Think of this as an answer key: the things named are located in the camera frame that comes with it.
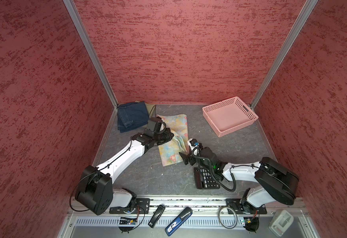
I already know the pastel patterned cloth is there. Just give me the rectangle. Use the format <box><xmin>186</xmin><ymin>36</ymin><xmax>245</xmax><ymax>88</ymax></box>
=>
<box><xmin>158</xmin><ymin>114</ymin><xmax>189</xmax><ymax>167</ymax></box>

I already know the olive green skirt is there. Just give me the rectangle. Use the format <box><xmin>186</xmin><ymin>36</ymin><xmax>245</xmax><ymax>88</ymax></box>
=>
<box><xmin>145</xmin><ymin>103</ymin><xmax>156</xmax><ymax>118</ymax></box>

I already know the blue denim skirt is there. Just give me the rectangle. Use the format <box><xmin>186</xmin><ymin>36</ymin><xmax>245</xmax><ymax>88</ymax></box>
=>
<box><xmin>117</xmin><ymin>102</ymin><xmax>149</xmax><ymax>133</ymax></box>

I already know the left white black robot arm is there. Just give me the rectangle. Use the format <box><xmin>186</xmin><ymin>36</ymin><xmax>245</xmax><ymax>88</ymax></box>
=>
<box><xmin>71</xmin><ymin>128</ymin><xmax>174</xmax><ymax>215</ymax></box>

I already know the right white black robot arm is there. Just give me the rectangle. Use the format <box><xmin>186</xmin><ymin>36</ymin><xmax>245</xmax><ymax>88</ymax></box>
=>
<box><xmin>179</xmin><ymin>143</ymin><xmax>299</xmax><ymax>214</ymax></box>

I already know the black desk calculator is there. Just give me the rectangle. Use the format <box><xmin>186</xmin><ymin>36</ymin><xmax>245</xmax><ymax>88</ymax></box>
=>
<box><xmin>193</xmin><ymin>168</ymin><xmax>220</xmax><ymax>189</ymax></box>

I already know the pink plastic basket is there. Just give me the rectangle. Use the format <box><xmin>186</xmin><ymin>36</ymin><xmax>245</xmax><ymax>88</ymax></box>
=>
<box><xmin>202</xmin><ymin>97</ymin><xmax>258</xmax><ymax>137</ymax></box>

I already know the blue black stapler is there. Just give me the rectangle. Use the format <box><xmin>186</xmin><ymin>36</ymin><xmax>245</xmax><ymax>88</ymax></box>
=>
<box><xmin>165</xmin><ymin>207</ymin><xmax>192</xmax><ymax>237</ymax></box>

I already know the right small circuit board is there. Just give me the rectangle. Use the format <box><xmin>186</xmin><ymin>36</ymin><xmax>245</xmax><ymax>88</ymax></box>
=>
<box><xmin>244</xmin><ymin>217</ymin><xmax>260</xmax><ymax>233</ymax></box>

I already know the small circuit board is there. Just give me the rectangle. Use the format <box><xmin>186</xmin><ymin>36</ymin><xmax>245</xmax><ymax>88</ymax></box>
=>
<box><xmin>244</xmin><ymin>217</ymin><xmax>260</xmax><ymax>233</ymax></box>
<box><xmin>119</xmin><ymin>217</ymin><xmax>138</xmax><ymax>226</ymax></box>

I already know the left small circuit board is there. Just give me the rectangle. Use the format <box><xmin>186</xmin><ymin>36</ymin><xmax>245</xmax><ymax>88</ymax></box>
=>
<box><xmin>119</xmin><ymin>217</ymin><xmax>138</xmax><ymax>226</ymax></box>

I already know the grey plastic dispenser box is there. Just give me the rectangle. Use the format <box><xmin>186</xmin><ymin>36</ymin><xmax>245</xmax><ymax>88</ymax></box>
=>
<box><xmin>268</xmin><ymin>209</ymin><xmax>294</xmax><ymax>237</ymax></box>

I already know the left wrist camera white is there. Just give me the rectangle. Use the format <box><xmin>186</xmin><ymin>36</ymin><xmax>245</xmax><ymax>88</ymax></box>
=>
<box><xmin>144</xmin><ymin>117</ymin><xmax>165</xmax><ymax>138</ymax></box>

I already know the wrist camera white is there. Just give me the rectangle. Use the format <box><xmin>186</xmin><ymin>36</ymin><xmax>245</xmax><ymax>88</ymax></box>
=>
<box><xmin>144</xmin><ymin>117</ymin><xmax>165</xmax><ymax>138</ymax></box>
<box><xmin>187</xmin><ymin>138</ymin><xmax>203</xmax><ymax>154</ymax></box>

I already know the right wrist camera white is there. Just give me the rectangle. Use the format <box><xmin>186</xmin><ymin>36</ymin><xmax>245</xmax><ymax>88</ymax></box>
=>
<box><xmin>187</xmin><ymin>138</ymin><xmax>203</xmax><ymax>154</ymax></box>

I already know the grey coiled cable ring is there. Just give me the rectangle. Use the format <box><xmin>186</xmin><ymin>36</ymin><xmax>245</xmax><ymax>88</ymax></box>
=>
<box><xmin>218</xmin><ymin>206</ymin><xmax>239</xmax><ymax>230</ymax></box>

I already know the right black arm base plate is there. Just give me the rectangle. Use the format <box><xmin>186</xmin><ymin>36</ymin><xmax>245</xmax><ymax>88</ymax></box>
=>
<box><xmin>226</xmin><ymin>198</ymin><xmax>267</xmax><ymax>215</ymax></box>

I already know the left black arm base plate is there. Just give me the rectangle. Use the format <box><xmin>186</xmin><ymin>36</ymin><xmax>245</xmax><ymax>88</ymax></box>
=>
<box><xmin>109</xmin><ymin>198</ymin><xmax>150</xmax><ymax>215</ymax></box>

